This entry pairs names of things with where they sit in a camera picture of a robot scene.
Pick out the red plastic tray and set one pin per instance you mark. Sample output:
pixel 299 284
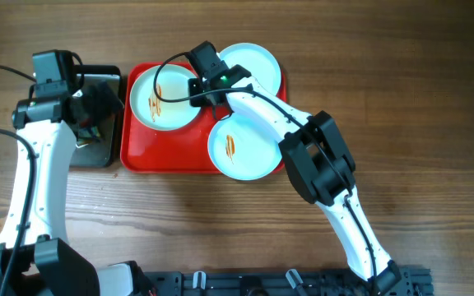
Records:
pixel 144 150

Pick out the black rectangular basin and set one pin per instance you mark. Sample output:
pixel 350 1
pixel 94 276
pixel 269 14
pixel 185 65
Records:
pixel 100 155

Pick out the green yellow sponge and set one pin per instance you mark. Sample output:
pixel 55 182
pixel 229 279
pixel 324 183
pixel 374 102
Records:
pixel 88 135

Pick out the white plate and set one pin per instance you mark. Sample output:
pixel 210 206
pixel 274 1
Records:
pixel 241 150
pixel 172 83
pixel 257 60

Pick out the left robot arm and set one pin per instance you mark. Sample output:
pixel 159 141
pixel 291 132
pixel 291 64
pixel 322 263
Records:
pixel 35 258

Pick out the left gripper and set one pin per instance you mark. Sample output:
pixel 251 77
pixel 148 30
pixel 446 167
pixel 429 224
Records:
pixel 107 106

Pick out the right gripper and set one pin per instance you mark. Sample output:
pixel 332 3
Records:
pixel 194 85

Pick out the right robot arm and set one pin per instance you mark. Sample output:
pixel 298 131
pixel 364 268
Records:
pixel 318 164

